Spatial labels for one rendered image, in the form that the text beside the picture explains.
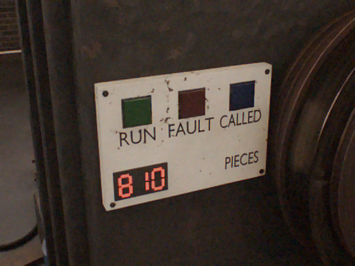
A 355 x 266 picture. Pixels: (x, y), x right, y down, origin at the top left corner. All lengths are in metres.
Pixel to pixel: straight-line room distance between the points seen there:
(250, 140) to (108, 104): 0.24
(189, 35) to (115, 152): 0.19
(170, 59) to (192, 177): 0.18
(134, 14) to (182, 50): 0.09
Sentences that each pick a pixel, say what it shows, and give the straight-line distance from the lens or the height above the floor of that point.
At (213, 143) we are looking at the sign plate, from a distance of 0.70.
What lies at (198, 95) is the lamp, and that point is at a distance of 0.65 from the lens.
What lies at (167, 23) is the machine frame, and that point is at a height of 1.31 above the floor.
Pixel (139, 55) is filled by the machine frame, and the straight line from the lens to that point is 0.63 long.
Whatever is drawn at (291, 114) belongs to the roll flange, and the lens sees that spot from 0.67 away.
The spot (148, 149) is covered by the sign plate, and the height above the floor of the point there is 1.14.
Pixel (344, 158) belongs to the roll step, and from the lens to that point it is 0.64.
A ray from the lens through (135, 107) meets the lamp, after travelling 0.62.
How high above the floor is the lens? 1.42
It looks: 20 degrees down
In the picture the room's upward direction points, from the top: 1 degrees counter-clockwise
